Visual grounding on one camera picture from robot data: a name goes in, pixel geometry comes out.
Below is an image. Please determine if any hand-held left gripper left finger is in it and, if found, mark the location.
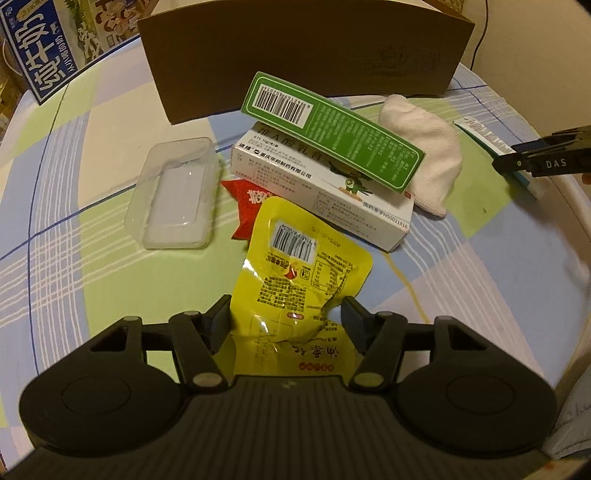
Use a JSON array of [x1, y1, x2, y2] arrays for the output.
[[85, 295, 232, 393]]

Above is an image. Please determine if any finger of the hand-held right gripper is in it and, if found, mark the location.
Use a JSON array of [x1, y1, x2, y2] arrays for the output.
[[492, 150, 591, 179], [510, 130, 591, 155]]

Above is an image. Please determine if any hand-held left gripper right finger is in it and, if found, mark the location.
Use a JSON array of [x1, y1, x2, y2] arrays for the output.
[[339, 295, 497, 393]]

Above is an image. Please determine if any white tube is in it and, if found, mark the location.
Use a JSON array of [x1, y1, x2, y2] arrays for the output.
[[452, 115, 539, 199]]

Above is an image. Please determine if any yellow snack packet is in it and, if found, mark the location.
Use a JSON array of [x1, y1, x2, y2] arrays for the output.
[[229, 196, 374, 377]]

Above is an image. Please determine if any red snack packet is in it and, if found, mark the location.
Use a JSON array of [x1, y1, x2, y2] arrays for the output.
[[221, 179, 271, 241]]

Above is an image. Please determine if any white cloth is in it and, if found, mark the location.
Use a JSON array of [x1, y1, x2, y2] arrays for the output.
[[378, 93, 464, 217]]

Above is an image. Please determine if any clear plastic container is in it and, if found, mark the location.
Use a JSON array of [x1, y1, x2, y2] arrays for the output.
[[124, 137, 220, 251]]

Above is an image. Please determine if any green medicine box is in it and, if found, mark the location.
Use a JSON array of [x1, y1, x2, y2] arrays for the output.
[[241, 71, 426, 192]]

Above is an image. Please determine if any brown cardboard box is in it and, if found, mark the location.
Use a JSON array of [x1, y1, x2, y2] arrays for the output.
[[139, 10, 476, 126]]

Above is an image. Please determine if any white medicine box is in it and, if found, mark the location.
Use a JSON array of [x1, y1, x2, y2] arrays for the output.
[[229, 122, 415, 252]]

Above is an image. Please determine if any dark blue milk carton box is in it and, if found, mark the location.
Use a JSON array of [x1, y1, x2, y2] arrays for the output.
[[0, 0, 144, 104]]

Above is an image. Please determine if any black cable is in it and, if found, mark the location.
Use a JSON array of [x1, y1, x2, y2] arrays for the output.
[[470, 16, 491, 70]]

